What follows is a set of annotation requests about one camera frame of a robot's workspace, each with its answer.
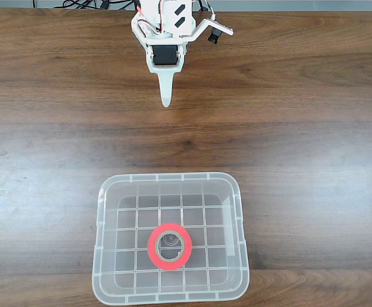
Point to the red tape roll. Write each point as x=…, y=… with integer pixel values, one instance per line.
x=152, y=252

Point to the clear plastic box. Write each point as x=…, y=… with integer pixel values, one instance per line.
x=109, y=256

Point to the black camera on white bracket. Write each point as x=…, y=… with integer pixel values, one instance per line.
x=213, y=33

